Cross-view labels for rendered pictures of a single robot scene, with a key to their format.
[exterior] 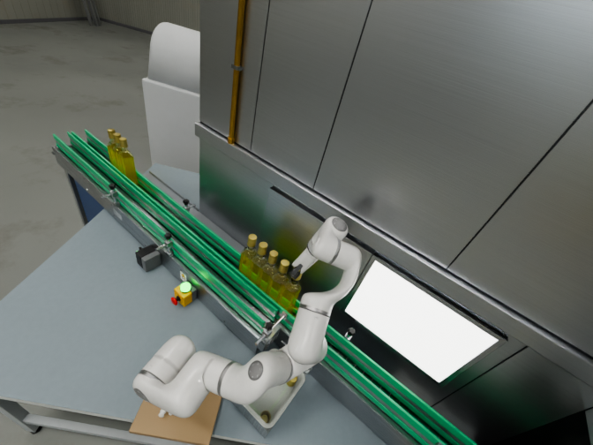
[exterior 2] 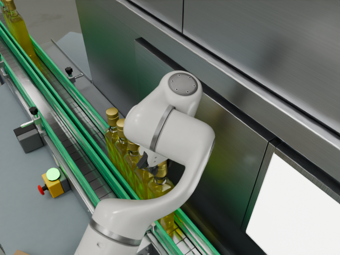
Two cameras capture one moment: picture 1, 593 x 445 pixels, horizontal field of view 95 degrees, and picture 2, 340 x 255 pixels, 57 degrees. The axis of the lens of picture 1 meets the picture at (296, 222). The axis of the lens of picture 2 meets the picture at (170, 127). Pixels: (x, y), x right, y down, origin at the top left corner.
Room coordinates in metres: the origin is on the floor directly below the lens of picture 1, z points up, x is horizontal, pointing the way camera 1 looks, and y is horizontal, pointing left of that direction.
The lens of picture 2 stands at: (0.26, -0.29, 1.75)
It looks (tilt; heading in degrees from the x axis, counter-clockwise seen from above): 45 degrees down; 26
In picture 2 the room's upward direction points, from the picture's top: straight up
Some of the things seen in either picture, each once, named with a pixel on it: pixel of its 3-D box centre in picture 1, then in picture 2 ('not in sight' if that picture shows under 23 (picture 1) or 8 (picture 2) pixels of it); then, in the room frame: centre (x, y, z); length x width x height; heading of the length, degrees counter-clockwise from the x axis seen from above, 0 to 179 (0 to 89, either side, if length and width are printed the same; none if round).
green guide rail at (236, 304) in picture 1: (135, 212); (18, 84); (0.96, 0.79, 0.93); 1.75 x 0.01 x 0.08; 63
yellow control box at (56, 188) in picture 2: (184, 294); (55, 182); (0.69, 0.39, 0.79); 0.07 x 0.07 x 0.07; 63
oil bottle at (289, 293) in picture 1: (288, 298); (161, 203); (0.68, -0.06, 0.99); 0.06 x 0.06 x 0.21; 64
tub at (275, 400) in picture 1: (269, 388); not in sight; (0.41, -0.08, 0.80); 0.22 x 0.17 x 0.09; 153
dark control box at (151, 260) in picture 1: (148, 258); (28, 137); (0.81, 0.64, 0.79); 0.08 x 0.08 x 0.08; 63
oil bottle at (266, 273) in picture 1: (266, 282); (137, 175); (0.73, 0.05, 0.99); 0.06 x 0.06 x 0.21; 62
